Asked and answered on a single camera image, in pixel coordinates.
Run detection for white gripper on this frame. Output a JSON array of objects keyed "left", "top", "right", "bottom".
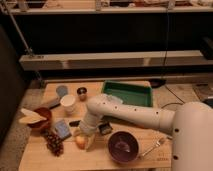
[{"left": 73, "top": 122, "right": 97, "bottom": 150}]

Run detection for black floor cables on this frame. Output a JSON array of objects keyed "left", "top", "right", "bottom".
[{"left": 148, "top": 78, "right": 188, "bottom": 111}]

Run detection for white paper cup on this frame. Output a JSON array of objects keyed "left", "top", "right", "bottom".
[{"left": 60, "top": 95, "right": 76, "bottom": 115}]

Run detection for beige wooden spatula pieces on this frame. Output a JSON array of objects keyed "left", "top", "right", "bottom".
[{"left": 19, "top": 108, "right": 46, "bottom": 124}]

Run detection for black handled tool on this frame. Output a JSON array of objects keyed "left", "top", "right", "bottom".
[{"left": 69, "top": 120, "right": 80, "bottom": 127}]

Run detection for red bowl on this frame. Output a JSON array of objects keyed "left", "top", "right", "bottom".
[{"left": 29, "top": 107, "right": 52, "bottom": 131}]

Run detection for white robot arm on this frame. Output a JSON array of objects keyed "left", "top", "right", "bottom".
[{"left": 74, "top": 94, "right": 213, "bottom": 171}]

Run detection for purple bowl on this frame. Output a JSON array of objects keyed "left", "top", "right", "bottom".
[{"left": 107, "top": 131, "right": 139, "bottom": 163}]

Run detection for dark red grapes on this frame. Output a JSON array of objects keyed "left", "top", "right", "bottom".
[{"left": 42, "top": 130, "right": 64, "bottom": 156}]

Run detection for white sponge block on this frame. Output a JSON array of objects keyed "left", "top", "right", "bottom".
[{"left": 101, "top": 94, "right": 123, "bottom": 104}]

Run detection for green plastic tray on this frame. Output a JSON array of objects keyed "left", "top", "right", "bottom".
[{"left": 101, "top": 81, "right": 153, "bottom": 107}]

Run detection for blue sponge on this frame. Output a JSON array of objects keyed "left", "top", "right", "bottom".
[{"left": 54, "top": 120, "right": 71, "bottom": 140}]

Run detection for small dark box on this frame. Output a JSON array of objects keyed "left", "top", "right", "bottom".
[{"left": 99, "top": 122, "right": 113, "bottom": 135}]

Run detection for small metal cup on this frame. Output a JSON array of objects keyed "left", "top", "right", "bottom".
[{"left": 77, "top": 87, "right": 87, "bottom": 101}]

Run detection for yellow apple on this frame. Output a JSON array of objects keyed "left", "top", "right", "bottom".
[{"left": 75, "top": 136, "right": 86, "bottom": 149}]

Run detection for metal fork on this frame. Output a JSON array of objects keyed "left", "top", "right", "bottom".
[{"left": 138, "top": 138, "right": 166, "bottom": 158}]

